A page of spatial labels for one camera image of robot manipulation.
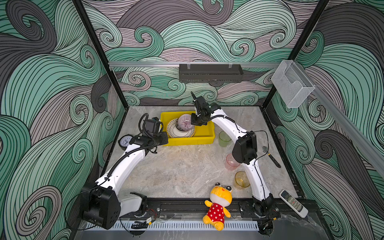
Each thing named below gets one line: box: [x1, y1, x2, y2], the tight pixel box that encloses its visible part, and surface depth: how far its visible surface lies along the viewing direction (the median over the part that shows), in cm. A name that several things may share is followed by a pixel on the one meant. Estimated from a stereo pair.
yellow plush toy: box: [202, 182, 233, 231], surface depth 71 cm
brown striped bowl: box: [178, 113, 194, 131], surface depth 97 cm
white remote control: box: [278, 189, 309, 218], surface depth 75 cm
